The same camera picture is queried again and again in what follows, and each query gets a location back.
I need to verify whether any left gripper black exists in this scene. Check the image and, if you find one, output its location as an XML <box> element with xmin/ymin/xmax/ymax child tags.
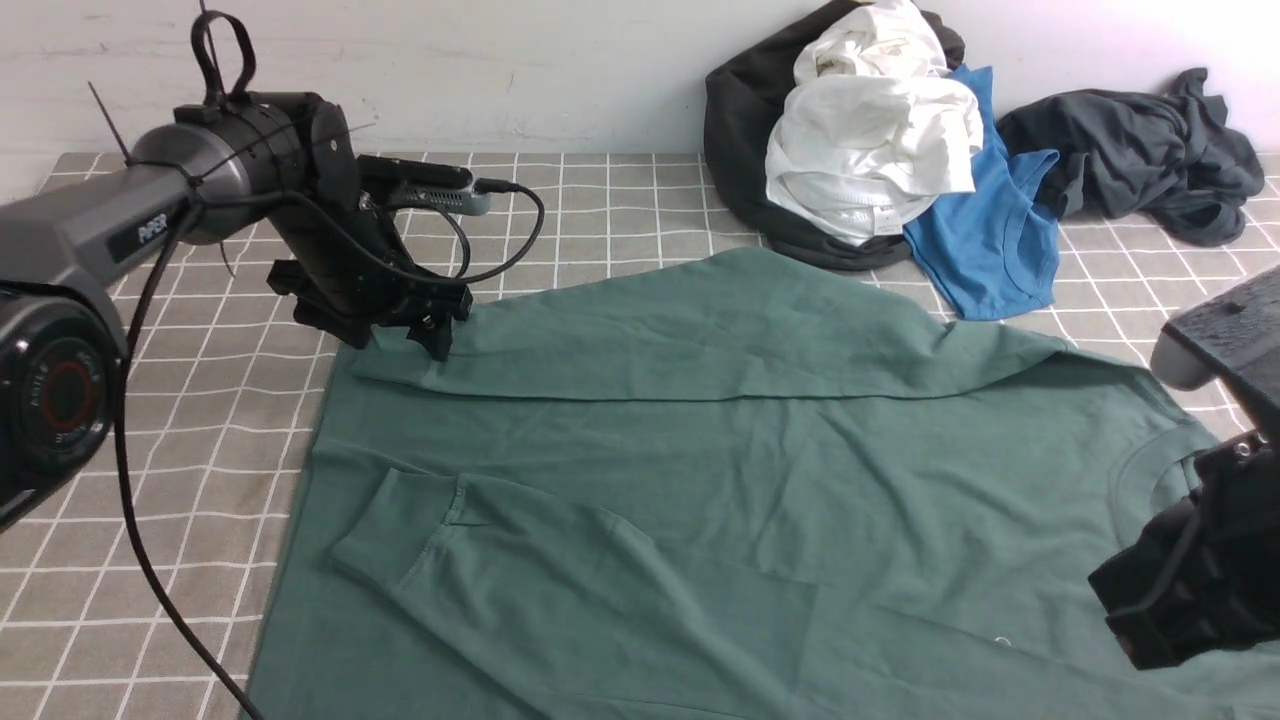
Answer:
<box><xmin>266</xmin><ymin>190</ymin><xmax>474</xmax><ymax>363</ymax></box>

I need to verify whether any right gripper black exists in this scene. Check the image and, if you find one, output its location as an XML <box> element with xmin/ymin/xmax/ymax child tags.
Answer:
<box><xmin>1088</xmin><ymin>432</ymin><xmax>1279</xmax><ymax>671</ymax></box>

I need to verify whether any green long sleeve shirt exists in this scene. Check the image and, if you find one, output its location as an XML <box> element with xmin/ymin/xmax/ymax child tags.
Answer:
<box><xmin>250</xmin><ymin>249</ymin><xmax>1277</xmax><ymax>719</ymax></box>

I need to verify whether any black garment under white shirt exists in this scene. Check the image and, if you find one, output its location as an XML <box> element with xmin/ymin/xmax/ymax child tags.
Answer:
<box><xmin>703</xmin><ymin>1</ymin><xmax>965</xmax><ymax>272</ymax></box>

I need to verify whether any blue shirt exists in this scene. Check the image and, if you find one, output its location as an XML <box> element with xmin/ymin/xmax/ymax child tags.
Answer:
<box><xmin>905</xmin><ymin>65</ymin><xmax>1060</xmax><ymax>322</ymax></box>

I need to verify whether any dark grey crumpled shirt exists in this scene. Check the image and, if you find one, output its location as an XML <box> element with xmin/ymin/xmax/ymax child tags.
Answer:
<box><xmin>996</xmin><ymin>67</ymin><xmax>1265</xmax><ymax>247</ymax></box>

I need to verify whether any white shirt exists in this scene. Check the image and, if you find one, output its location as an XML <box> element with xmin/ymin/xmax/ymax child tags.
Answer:
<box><xmin>764</xmin><ymin>1</ymin><xmax>984</xmax><ymax>246</ymax></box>

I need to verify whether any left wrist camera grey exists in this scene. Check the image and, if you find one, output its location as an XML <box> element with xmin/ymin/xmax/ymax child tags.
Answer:
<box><xmin>357</xmin><ymin>155</ymin><xmax>518</xmax><ymax>217</ymax></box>

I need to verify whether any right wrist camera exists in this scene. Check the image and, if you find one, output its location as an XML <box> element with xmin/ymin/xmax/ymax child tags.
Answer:
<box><xmin>1149</xmin><ymin>266</ymin><xmax>1279</xmax><ymax>445</ymax></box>

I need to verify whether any black cable tie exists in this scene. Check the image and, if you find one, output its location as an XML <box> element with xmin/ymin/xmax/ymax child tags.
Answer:
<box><xmin>189</xmin><ymin>10</ymin><xmax>257</xmax><ymax>106</ymax></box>

